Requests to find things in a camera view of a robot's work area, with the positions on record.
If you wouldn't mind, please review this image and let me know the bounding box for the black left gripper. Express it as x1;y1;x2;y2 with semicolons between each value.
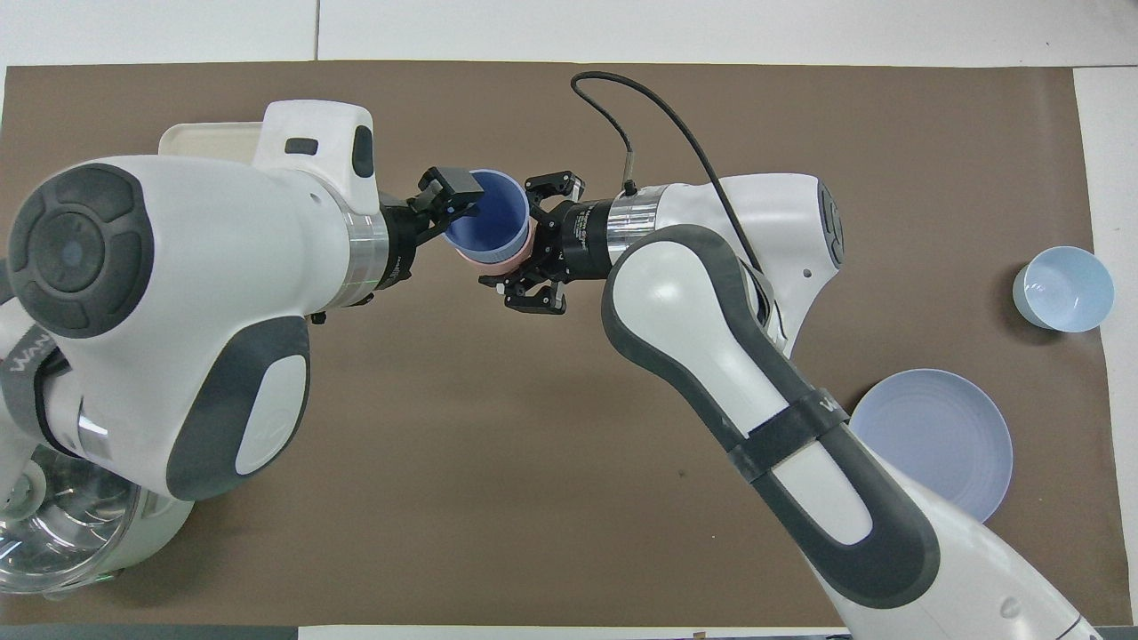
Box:
379;165;486;292

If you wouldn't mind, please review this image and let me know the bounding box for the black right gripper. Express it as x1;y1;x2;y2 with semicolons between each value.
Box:
478;169;616;317

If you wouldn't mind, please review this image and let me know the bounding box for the pink plastic cup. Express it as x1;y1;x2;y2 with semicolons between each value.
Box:
455;218;537;275

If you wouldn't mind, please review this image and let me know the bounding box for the blue plastic cup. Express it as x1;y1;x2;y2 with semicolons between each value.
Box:
443;169;532;259

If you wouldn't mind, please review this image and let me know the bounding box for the cream rabbit print tray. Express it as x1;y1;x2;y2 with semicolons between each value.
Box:
158;122;268;165

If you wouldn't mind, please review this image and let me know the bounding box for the brown table mat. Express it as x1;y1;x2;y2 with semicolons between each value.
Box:
0;60;1123;628

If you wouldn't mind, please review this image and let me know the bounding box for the blue round plate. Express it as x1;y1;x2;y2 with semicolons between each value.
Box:
849;369;1014;524

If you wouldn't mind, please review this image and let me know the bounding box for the light blue bowl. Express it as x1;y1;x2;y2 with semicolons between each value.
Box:
1012;246;1116;334

